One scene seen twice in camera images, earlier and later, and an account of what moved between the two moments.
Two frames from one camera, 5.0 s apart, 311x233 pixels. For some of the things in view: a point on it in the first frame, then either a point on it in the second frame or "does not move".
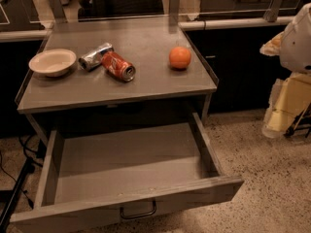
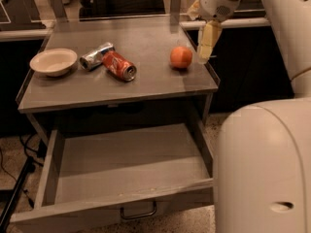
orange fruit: [179, 56] does not move
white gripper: [297, 46] -> [214, 3]
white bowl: [52, 62] does not move
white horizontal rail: [202, 25] does not move
